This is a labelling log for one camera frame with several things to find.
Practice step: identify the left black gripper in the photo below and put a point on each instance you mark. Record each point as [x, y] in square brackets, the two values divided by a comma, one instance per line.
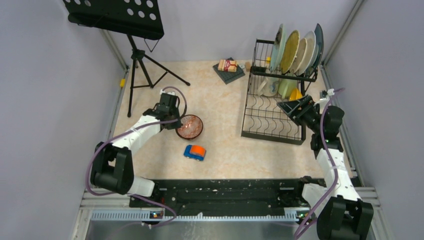
[177, 124]

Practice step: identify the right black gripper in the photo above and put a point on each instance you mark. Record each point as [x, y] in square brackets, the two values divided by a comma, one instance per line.
[292, 108]

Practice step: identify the yellow bowl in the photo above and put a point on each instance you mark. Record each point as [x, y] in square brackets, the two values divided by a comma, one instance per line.
[295, 95]

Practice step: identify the light green mug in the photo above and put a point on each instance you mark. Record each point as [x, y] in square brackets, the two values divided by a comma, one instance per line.
[286, 86]

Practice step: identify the red patterned brown bowl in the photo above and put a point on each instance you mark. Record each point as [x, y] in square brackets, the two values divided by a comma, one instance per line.
[191, 128]

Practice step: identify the beige mug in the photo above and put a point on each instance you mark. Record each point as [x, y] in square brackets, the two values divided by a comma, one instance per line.
[268, 87]

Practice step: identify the black wire dish rack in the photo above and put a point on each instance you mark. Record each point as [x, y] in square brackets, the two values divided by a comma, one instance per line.
[262, 117]

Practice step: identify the blue orange toy car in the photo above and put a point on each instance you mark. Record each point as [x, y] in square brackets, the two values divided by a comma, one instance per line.
[195, 152]

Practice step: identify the yellow-rimmed patterned plate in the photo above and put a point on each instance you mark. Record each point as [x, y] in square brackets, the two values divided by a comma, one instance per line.
[290, 51]

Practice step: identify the light green round plate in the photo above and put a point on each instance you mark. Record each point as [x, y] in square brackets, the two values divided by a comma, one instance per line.
[278, 48]

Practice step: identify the cream floral ceramic plate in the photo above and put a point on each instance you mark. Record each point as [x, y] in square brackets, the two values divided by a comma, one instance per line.
[302, 48]

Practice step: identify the teal square plate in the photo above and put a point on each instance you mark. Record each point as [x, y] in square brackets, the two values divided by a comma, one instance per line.
[319, 49]

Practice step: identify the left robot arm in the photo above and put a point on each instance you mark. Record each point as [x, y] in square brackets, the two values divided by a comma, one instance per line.
[112, 168]

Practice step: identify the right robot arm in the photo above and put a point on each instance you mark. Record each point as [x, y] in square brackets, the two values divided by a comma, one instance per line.
[337, 209]

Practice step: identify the small wooden block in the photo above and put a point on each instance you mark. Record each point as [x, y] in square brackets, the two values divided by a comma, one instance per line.
[248, 66]

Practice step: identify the wooden blocks stack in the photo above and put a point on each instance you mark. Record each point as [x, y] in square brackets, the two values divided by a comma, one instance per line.
[227, 65]

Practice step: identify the black music stand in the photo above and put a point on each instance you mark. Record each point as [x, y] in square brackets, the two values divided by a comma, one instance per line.
[133, 18]

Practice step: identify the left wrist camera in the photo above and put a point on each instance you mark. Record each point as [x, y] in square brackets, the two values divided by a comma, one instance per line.
[163, 91]

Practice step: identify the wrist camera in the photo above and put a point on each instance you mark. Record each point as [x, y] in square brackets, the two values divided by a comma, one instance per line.
[325, 96]
[163, 91]

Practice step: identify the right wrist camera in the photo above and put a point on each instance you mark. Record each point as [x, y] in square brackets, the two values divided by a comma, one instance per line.
[325, 96]

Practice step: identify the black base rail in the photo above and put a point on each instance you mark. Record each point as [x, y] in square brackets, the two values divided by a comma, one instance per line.
[275, 200]

